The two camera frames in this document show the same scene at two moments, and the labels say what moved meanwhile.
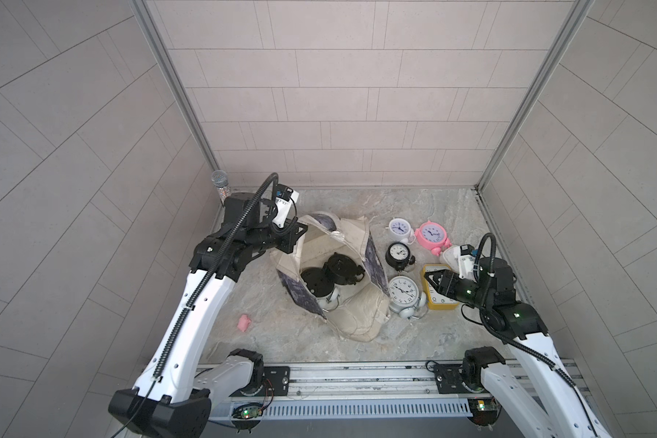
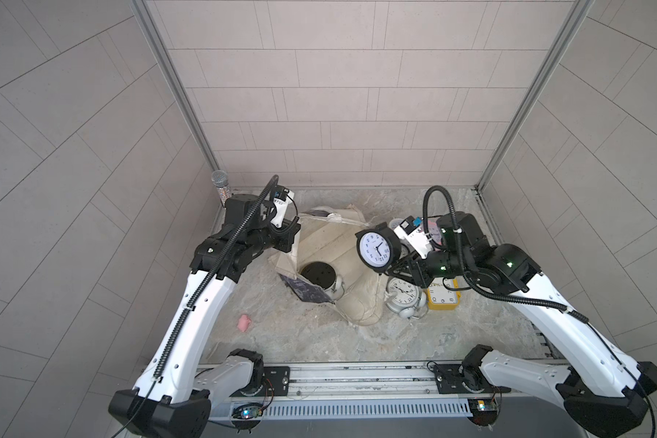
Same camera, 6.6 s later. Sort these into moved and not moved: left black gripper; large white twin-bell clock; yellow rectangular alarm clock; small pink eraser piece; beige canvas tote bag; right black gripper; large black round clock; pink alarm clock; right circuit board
Moved: large black round clock; right black gripper; beige canvas tote bag
Not moved: small pink eraser piece; yellow rectangular alarm clock; large white twin-bell clock; pink alarm clock; right circuit board; left black gripper
